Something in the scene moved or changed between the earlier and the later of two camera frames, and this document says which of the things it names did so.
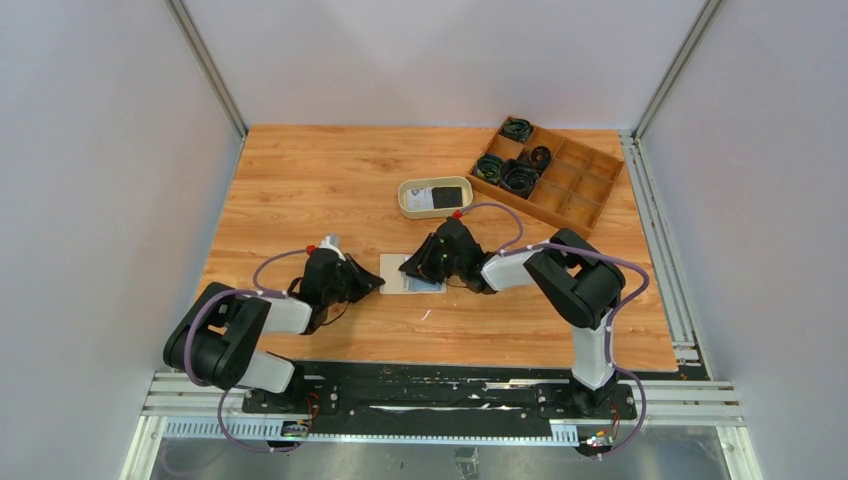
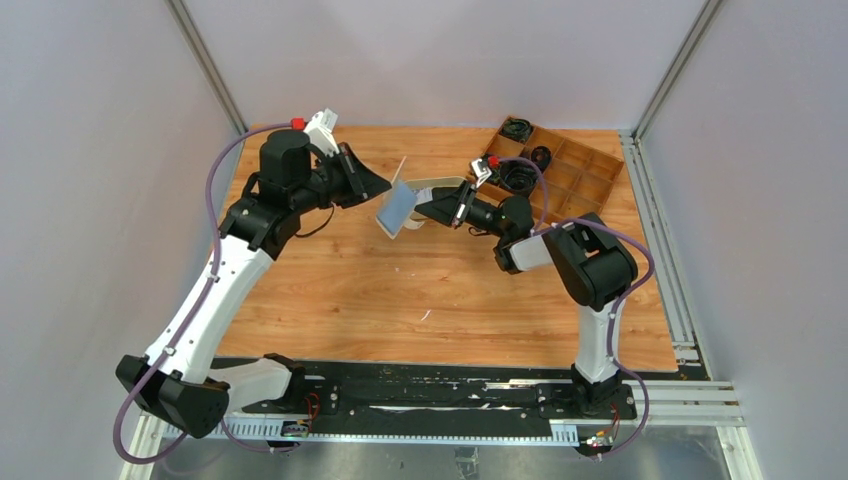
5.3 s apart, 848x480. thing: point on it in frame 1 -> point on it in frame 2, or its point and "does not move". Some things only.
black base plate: [436, 399] does not move
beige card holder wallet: [400, 282] -> [397, 204]
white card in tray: [420, 199] does not move
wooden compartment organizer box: [572, 189] does not move
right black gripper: [422, 265] -> [452, 209]
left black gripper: [364, 282] -> [368, 183]
